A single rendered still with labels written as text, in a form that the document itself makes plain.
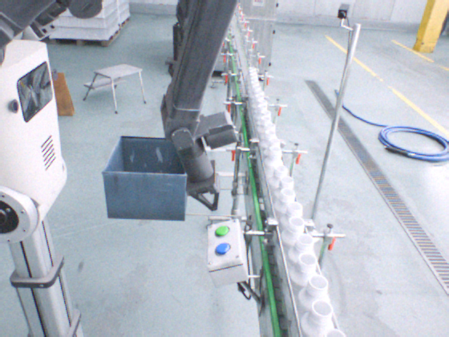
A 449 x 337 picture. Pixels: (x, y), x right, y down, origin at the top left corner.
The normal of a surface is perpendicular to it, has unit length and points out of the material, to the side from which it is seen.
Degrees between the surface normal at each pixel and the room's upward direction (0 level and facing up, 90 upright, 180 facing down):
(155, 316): 0
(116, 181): 90
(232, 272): 90
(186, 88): 110
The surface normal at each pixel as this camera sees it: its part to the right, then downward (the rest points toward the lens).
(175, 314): 0.07, -0.87
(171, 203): 0.04, 0.50
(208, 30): 0.18, 0.80
